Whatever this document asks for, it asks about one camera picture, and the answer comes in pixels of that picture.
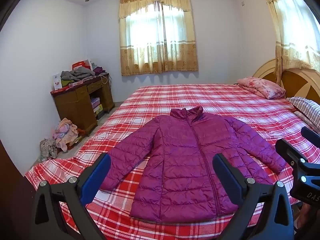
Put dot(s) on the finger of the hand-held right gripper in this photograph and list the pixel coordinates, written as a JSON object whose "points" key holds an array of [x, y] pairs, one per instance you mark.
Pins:
{"points": [[287, 150], [311, 136]]}

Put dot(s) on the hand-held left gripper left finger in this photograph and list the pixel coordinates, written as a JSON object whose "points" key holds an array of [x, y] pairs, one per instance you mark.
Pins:
{"points": [[96, 180]]}

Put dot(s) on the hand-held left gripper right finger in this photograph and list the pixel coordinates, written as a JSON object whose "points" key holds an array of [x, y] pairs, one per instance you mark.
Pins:
{"points": [[226, 177]]}

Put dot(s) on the purple puffer jacket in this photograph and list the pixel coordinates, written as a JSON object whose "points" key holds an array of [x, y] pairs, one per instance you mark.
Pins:
{"points": [[180, 160]]}

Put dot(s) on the pink clothes pile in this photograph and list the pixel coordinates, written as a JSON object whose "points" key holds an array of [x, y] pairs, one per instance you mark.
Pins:
{"points": [[65, 135]]}

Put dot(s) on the grey clothes pile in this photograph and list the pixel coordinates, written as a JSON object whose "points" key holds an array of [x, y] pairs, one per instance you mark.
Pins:
{"points": [[78, 73]]}

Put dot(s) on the purple folded clothes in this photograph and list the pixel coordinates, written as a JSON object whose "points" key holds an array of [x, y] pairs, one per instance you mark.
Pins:
{"points": [[98, 70]]}

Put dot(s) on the striped pillow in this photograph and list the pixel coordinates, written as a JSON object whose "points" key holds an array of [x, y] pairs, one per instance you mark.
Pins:
{"points": [[307, 107]]}

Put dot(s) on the red cloth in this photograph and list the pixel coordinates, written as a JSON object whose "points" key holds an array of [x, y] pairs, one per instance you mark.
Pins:
{"points": [[80, 132]]}

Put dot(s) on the grey patterned cloth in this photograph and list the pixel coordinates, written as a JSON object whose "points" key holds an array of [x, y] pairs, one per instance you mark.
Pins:
{"points": [[48, 148]]}

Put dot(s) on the wooden headboard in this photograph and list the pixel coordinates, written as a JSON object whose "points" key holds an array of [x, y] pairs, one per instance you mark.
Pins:
{"points": [[295, 80]]}

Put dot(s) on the pink floral pillow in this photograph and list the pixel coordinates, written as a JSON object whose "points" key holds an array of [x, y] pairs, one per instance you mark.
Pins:
{"points": [[262, 86]]}

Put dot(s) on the stacked boxes under desk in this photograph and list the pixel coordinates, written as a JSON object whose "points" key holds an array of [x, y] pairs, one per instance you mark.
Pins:
{"points": [[97, 107]]}

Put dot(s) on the brown wooden desk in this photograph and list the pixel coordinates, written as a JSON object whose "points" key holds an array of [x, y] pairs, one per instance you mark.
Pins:
{"points": [[72, 105]]}

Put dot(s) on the brown wooden door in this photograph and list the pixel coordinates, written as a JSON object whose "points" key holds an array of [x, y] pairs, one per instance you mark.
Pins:
{"points": [[10, 192]]}

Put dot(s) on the bed with red plaid sheet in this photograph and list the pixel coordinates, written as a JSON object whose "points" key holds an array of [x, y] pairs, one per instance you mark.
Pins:
{"points": [[175, 96]]}

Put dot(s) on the flat pink box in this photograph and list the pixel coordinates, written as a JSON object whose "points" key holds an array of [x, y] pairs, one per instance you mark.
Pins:
{"points": [[76, 83]]}

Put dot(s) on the green cloth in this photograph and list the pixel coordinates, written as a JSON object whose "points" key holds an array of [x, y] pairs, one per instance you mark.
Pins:
{"points": [[67, 83]]}

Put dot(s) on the white box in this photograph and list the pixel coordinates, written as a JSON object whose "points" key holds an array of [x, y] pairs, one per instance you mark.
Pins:
{"points": [[57, 81]]}

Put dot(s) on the beige floral side curtain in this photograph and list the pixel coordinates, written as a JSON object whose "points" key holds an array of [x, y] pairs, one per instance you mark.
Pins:
{"points": [[292, 30]]}

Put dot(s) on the red box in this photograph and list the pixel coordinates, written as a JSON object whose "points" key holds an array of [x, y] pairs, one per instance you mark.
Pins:
{"points": [[80, 64]]}

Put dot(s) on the beige floral window curtain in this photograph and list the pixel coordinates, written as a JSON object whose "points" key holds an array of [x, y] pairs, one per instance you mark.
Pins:
{"points": [[157, 57]]}

